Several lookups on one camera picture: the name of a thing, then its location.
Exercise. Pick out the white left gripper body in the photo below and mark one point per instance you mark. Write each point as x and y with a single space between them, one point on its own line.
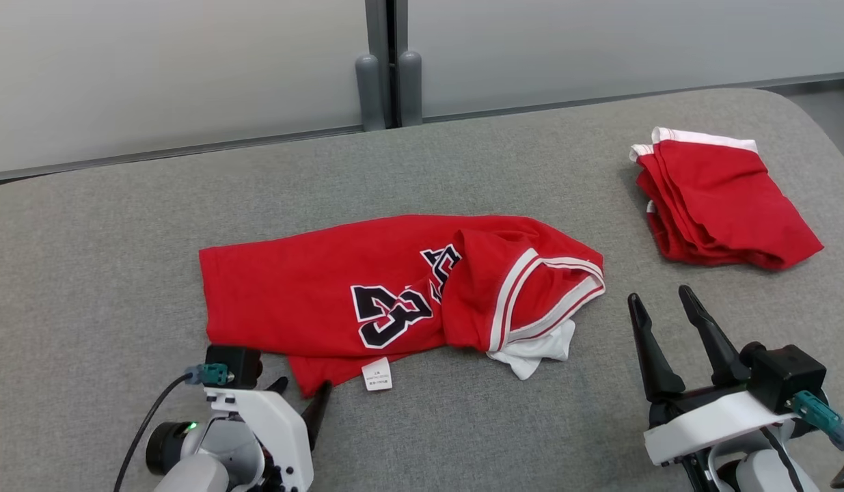
278 424

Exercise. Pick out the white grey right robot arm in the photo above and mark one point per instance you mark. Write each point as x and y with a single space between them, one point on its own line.
763 475

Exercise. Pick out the grey metal partition bottom rail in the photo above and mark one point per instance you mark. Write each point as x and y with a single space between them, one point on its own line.
155 154
633 92

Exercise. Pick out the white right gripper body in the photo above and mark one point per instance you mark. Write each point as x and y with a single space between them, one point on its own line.
709 420

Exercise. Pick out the red shorts with white stripe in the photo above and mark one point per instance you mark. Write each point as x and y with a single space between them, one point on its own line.
722 198

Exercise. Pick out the grey cylindrical post cover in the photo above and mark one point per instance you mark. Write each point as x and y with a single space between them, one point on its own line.
370 96
409 89

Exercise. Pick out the teal right camera connector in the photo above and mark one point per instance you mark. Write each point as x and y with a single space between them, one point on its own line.
821 413

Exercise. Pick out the teal left camera connector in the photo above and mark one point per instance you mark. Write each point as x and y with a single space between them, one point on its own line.
210 374

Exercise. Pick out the teal camera connector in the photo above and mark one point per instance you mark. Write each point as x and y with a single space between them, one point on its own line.
210 374
821 413

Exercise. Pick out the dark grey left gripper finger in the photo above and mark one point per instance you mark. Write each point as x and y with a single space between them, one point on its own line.
278 385
318 417

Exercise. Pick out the grey metal partition post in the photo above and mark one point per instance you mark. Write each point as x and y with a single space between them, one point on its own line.
386 41

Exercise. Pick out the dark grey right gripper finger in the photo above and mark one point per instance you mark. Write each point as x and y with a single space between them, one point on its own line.
657 369
722 359

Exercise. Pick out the red basketball jersey number 23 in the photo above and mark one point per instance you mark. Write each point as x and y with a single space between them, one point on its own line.
292 287

